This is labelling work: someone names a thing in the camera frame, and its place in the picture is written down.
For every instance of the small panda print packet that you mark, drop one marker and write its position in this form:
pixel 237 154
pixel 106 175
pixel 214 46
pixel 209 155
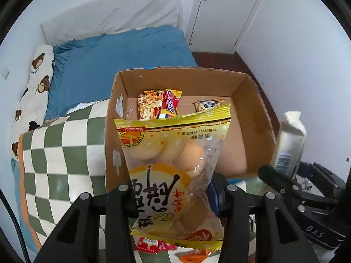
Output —
pixel 208 105

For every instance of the white pack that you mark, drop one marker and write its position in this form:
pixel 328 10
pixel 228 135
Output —
pixel 288 142

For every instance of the bear print pillow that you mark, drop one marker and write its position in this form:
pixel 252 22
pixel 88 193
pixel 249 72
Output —
pixel 35 87

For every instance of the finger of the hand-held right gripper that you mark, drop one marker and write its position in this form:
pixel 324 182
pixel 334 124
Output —
pixel 274 176
pixel 320 175

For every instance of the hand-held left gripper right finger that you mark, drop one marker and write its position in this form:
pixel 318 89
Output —
pixel 216 197

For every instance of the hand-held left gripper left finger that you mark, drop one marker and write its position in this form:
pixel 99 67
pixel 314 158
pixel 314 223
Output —
pixel 120 205

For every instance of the white wall socket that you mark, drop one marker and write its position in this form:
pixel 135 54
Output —
pixel 5 73

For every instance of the blue bed sheet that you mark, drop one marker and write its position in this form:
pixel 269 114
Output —
pixel 123 52

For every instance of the cardboard box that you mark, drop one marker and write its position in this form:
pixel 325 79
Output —
pixel 246 137

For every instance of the yellow cake ball bag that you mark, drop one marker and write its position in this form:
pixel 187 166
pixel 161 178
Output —
pixel 164 148

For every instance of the green white checkered blanket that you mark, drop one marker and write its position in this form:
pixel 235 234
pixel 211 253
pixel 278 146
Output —
pixel 54 156

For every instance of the white padded headboard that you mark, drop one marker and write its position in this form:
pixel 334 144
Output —
pixel 109 13

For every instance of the red candy wrapper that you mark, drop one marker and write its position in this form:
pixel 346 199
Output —
pixel 148 246

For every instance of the white door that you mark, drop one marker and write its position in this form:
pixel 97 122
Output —
pixel 227 11
pixel 197 5

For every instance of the red yellow noodle packet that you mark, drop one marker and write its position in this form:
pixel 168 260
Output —
pixel 153 104

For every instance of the orange snack wrapper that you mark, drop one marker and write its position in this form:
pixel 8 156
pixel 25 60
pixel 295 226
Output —
pixel 194 257

